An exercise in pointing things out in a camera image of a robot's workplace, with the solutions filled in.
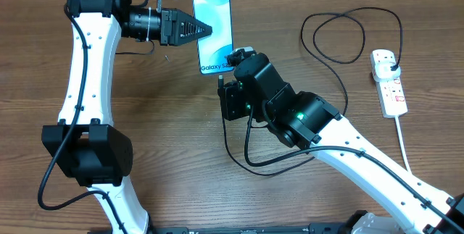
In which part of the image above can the blue Samsung Galaxy smartphone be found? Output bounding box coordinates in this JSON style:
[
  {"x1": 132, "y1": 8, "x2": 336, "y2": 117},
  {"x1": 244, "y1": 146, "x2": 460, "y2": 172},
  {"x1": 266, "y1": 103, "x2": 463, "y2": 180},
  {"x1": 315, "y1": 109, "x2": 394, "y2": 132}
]
[{"x1": 193, "y1": 0, "x2": 234, "y2": 75}]

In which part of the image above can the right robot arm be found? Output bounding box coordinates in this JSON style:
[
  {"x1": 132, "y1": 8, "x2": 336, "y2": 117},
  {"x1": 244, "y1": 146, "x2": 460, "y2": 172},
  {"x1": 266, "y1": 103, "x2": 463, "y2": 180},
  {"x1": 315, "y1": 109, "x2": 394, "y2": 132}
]
[{"x1": 217, "y1": 49, "x2": 463, "y2": 233}]

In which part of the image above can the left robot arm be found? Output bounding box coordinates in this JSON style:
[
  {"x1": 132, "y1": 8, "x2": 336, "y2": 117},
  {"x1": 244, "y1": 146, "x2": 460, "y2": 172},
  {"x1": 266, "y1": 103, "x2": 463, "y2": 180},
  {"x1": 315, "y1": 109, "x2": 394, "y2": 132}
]
[{"x1": 41, "y1": 0, "x2": 212, "y2": 233}]

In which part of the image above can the white charger plug adapter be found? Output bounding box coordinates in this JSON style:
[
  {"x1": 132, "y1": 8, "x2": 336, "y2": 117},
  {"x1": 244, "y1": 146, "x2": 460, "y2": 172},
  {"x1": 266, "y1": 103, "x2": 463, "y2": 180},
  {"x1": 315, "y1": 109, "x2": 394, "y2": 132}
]
[{"x1": 373, "y1": 62, "x2": 401, "y2": 83}]

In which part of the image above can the white power strip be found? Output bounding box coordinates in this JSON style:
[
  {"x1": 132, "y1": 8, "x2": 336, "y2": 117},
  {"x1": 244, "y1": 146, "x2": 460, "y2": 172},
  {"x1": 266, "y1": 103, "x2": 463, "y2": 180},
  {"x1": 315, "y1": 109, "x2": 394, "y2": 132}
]
[{"x1": 370, "y1": 49, "x2": 407, "y2": 118}]

